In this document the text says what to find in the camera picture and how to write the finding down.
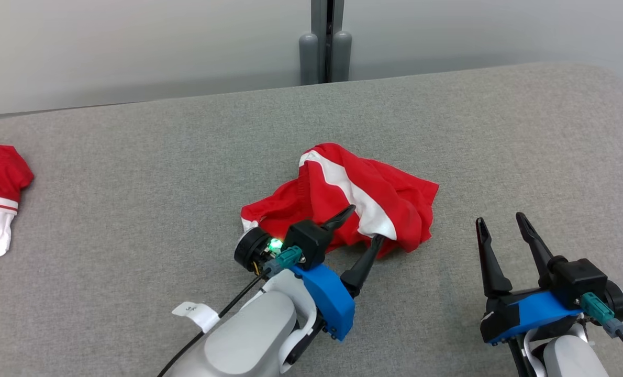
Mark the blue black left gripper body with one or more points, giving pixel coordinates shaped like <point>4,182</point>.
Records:
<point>327,298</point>

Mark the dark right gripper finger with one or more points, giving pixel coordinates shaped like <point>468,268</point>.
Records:
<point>492,272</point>
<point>536,246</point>

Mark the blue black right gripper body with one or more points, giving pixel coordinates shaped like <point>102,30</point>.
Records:
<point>531,311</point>

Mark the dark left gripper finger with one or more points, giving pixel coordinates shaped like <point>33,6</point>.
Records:
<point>361,272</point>
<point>338,220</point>

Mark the red shorts with white stripe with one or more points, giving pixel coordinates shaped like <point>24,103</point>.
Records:
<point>395,193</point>

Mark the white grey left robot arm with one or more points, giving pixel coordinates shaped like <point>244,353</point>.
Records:
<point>248,340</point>

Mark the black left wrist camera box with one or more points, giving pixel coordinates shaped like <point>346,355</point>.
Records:
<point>309,238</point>

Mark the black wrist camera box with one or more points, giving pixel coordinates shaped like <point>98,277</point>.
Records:
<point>309,238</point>
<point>578,277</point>

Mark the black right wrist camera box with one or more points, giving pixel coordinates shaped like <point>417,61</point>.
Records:
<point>578,277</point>

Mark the grey cylinder post foot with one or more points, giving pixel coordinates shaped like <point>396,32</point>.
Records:
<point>309,57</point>
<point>342,55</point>

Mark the grey partition post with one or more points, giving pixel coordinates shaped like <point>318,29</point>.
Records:
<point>318,15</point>

